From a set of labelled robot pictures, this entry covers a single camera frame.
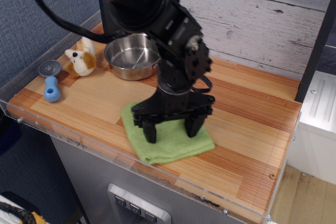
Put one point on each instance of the green cloth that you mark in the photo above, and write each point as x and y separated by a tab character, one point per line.
172	143

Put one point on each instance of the plush corgi toy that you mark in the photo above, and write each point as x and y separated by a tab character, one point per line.
82	59

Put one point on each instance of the grey cabinet with dispenser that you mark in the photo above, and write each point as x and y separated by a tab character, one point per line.
115	188

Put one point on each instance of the yellow object bottom left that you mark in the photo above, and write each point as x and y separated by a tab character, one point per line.
32	218

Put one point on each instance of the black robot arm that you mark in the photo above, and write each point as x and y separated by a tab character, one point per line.
183	88

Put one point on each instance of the blue plastic toy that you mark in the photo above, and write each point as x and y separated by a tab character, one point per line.
51	92

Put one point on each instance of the clear acrylic table guard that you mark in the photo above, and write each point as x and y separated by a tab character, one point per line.
251	137

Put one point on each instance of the dark vertical post right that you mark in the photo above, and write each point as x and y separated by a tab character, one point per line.
316	53

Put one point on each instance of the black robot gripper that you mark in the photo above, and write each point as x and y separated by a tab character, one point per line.
191	106

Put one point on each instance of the stainless steel pan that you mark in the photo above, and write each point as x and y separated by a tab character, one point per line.
133	57

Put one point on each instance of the white ribbed metal box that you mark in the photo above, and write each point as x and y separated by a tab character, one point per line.
312	149

